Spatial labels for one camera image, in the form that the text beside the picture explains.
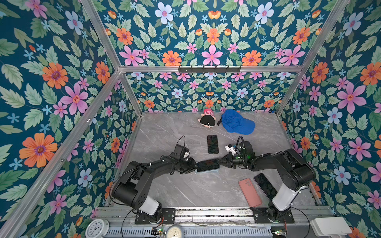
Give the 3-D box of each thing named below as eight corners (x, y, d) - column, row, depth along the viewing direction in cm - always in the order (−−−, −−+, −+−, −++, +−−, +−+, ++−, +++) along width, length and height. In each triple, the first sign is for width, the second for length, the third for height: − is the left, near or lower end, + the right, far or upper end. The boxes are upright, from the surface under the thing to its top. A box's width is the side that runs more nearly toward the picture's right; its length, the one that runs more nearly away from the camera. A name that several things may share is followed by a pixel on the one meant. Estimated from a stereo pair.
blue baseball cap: (223, 134, 109) (224, 131, 106) (221, 112, 123) (221, 109, 120) (255, 134, 109) (257, 131, 106) (249, 112, 123) (250, 109, 120)
